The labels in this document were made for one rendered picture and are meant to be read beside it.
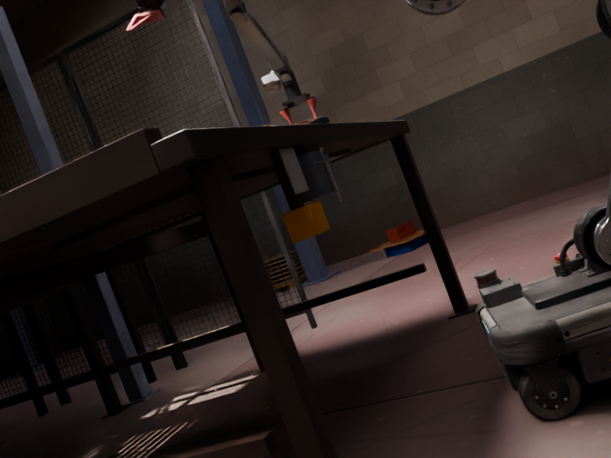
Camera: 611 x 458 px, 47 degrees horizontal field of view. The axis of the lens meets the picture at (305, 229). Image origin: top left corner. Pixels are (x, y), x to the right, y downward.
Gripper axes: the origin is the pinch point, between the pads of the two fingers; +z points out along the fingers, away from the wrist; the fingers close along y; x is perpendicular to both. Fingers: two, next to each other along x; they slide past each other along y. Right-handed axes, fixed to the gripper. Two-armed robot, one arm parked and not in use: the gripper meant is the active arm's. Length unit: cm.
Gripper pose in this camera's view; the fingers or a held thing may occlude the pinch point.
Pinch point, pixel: (304, 120)
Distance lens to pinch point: 272.6
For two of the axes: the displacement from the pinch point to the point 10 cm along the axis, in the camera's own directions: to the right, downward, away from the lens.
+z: 3.6, 9.3, 0.8
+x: -2.9, 1.9, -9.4
